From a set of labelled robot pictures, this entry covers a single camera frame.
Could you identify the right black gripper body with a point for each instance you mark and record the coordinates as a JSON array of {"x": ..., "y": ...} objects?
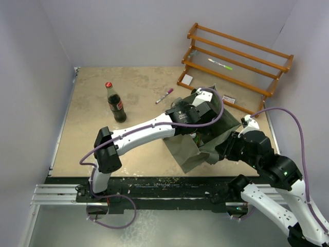
[{"x": 235, "y": 150}]

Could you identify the green bottle white cap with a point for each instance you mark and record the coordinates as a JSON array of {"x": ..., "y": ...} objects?
[{"x": 196, "y": 137}]

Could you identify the green canvas bag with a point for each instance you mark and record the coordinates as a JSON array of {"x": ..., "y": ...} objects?
[{"x": 189, "y": 155}]

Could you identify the glass cola bottle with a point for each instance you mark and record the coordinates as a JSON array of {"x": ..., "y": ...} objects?
[{"x": 115, "y": 103}]

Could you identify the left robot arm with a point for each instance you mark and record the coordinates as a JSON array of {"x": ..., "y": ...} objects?
[{"x": 181, "y": 119}]

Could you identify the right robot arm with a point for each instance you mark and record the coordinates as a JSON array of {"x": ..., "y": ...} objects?
[{"x": 302, "y": 222}]

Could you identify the small red white packet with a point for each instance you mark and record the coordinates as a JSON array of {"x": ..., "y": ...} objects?
[{"x": 228, "y": 99}]

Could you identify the wooden shelf rack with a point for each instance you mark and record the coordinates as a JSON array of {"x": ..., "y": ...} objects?
[{"x": 256, "y": 69}]

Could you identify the green marker pen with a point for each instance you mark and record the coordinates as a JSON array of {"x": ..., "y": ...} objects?
[{"x": 219, "y": 64}]

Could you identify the white card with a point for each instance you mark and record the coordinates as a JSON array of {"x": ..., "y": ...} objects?
[{"x": 187, "y": 79}]

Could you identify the purple marker pen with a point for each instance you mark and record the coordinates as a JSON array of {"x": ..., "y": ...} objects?
[{"x": 164, "y": 96}]

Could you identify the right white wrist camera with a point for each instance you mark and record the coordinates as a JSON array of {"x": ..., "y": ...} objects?
[{"x": 249, "y": 124}]

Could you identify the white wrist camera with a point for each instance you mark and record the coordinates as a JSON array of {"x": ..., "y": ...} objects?
[
  {"x": 201, "y": 96},
  {"x": 249, "y": 124}
]

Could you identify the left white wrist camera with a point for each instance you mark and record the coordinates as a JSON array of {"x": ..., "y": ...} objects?
[{"x": 201, "y": 96}]

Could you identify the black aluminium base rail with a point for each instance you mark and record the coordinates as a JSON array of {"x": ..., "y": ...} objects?
[{"x": 142, "y": 193}]

